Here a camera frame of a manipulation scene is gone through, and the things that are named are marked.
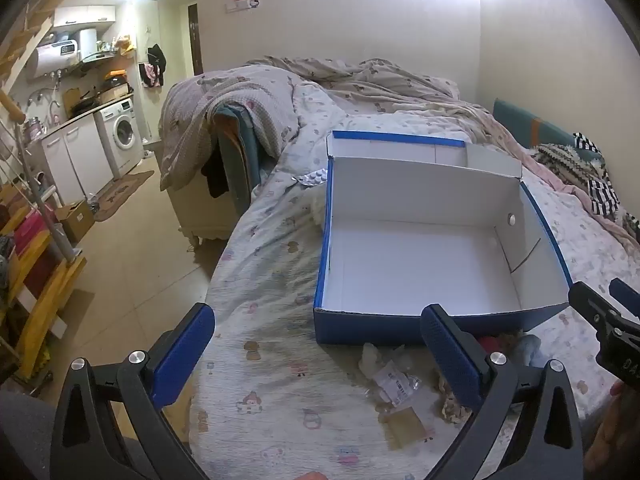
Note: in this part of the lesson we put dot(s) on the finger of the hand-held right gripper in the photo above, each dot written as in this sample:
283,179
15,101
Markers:
627,297
590,305

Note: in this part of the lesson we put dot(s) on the person's right hand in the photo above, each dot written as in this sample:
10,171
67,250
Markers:
610,435

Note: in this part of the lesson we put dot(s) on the brown cardboard piece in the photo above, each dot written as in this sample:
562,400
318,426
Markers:
406,427

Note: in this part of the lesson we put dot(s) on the white wall shelf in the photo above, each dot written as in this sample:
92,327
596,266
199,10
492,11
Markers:
242,4

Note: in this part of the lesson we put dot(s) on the silver pill blister pack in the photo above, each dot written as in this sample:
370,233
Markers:
312,177

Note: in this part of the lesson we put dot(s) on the patterned knit cloth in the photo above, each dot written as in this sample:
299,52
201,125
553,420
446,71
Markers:
562,160

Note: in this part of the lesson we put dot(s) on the black hanging cloth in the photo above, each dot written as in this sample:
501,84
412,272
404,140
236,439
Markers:
216,175

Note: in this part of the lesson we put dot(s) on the black white striped cloth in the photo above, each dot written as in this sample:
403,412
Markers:
602,190

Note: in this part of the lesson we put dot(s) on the pink hanging clothes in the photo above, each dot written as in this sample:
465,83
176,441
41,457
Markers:
150,77

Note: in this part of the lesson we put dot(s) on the teal orange chair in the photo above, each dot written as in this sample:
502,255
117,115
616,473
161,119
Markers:
242,160

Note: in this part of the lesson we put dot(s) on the blue white cardboard box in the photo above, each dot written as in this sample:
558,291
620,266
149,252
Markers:
400,260

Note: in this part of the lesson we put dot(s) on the bed with printed sheet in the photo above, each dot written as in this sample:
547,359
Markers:
280,285

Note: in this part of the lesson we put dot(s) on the white wall cabinet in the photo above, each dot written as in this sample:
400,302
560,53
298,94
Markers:
85,16

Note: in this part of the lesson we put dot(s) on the grey metal railing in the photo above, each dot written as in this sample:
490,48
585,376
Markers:
50,210

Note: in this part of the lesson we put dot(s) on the brown cardboard box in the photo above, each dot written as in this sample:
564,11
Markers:
75,220

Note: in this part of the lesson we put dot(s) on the brown door mat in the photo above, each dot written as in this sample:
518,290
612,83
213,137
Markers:
122,195

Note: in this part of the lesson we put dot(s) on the pink blanket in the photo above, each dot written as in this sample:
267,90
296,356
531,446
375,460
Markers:
560,180

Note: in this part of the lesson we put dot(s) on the teal headboard cushion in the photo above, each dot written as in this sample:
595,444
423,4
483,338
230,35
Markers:
515,120

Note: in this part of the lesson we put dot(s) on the dark wooden door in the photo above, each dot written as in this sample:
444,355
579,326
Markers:
195,40

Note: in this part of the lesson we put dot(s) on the white washing machine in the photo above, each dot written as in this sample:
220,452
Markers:
120,135

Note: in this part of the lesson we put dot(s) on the beige bear print quilt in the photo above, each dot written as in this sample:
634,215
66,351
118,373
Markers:
240,95

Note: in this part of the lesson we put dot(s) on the cream furniture base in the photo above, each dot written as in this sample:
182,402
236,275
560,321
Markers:
205,215

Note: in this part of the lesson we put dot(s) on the white kitchen cabinet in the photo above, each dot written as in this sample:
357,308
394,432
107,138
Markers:
75,160

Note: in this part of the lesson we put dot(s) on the red box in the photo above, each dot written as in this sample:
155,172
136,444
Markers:
32,255

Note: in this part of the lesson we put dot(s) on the clear plastic packet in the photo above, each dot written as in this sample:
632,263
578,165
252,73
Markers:
395,385

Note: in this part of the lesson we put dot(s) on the white water heater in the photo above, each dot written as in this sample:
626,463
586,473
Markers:
52,57

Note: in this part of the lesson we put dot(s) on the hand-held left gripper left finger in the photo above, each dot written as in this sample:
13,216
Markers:
182,355

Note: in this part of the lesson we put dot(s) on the black hanging clothes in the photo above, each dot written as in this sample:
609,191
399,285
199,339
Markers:
156,57

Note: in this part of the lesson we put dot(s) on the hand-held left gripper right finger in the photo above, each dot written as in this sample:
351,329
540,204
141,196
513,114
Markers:
450,360

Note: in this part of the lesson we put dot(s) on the white cylinder appliance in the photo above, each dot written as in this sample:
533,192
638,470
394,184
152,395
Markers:
87,42

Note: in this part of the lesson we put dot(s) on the red soft cloth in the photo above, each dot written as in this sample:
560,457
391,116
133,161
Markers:
492,344

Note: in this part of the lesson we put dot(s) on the yellow wooden staircase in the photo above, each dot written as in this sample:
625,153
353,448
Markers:
45,300

